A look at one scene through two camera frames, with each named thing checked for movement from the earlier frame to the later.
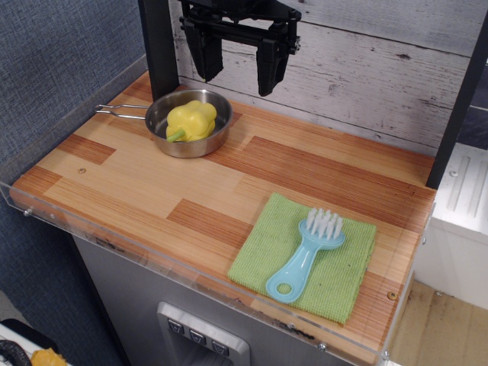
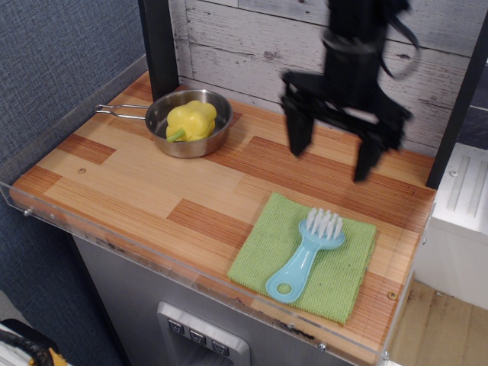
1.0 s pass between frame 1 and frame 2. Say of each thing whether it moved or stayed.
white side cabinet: stayed
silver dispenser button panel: stayed
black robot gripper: moved
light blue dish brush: stayed
